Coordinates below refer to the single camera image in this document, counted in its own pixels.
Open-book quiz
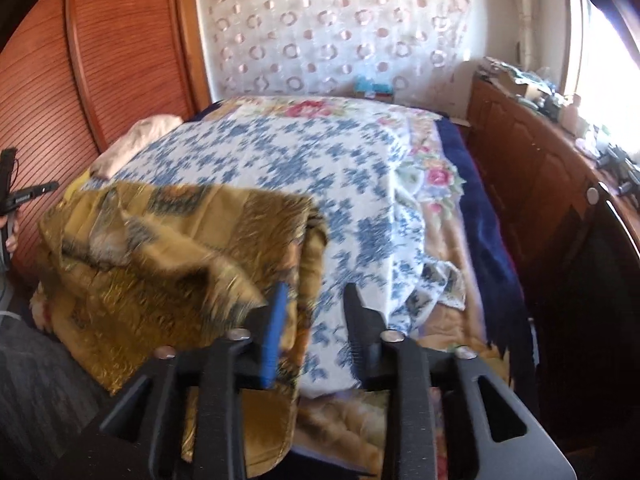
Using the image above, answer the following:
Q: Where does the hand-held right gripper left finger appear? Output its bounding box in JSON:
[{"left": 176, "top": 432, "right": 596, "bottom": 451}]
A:
[{"left": 55, "top": 282, "right": 301, "bottom": 480}]

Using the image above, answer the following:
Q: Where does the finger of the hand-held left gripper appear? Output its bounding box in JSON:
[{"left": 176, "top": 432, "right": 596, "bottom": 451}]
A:
[
  {"left": 1, "top": 148, "right": 19, "bottom": 201},
  {"left": 12, "top": 183, "right": 60, "bottom": 201}
]

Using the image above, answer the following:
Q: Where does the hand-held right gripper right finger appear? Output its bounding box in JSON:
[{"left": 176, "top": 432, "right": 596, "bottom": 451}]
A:
[{"left": 344, "top": 282, "right": 578, "bottom": 480}]

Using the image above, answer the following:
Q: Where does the golden patterned shirt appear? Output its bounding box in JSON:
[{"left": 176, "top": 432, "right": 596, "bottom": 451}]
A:
[{"left": 30, "top": 180, "right": 331, "bottom": 476}]

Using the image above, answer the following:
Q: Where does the pale pink pillow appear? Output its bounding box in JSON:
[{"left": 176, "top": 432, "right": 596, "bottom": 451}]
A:
[{"left": 92, "top": 115, "right": 183, "bottom": 181}]

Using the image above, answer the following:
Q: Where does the wooden slatted wardrobe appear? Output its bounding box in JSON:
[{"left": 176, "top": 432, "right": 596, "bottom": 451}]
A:
[{"left": 0, "top": 0, "right": 211, "bottom": 281}]

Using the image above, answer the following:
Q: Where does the white sheet with blue flowers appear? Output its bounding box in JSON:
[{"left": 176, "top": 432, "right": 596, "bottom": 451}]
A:
[{"left": 82, "top": 107, "right": 468, "bottom": 401}]

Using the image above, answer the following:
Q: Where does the pink floral blanket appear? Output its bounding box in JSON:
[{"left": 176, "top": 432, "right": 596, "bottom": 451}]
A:
[{"left": 200, "top": 95, "right": 511, "bottom": 480}]

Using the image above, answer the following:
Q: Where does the wooden cabinet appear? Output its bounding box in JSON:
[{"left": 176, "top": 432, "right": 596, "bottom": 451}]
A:
[{"left": 465, "top": 75, "right": 640, "bottom": 411}]

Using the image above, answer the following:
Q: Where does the cardboard box with blue packs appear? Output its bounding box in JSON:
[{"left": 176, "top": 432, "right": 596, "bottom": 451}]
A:
[{"left": 354, "top": 77, "right": 396, "bottom": 101}]

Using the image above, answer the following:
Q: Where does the open cardboard box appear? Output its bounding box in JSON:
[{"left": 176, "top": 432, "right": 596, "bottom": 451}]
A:
[{"left": 492, "top": 70, "right": 538, "bottom": 98}]

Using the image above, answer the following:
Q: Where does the black gadget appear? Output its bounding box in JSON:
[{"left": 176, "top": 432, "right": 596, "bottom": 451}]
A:
[{"left": 597, "top": 145, "right": 640, "bottom": 196}]

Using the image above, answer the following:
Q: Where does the pale thermos jug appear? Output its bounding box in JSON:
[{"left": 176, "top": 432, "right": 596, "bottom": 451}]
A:
[{"left": 562, "top": 92, "right": 583, "bottom": 128}]

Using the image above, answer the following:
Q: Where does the sheer circle-patterned curtain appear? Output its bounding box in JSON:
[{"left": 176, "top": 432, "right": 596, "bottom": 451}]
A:
[{"left": 192, "top": 0, "right": 473, "bottom": 101}]

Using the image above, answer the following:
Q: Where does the window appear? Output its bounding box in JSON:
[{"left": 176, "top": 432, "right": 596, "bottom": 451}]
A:
[{"left": 565, "top": 0, "right": 640, "bottom": 161}]

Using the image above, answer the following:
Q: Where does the beige window curtain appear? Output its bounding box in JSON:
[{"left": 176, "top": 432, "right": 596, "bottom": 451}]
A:
[{"left": 515, "top": 0, "right": 538, "bottom": 61}]

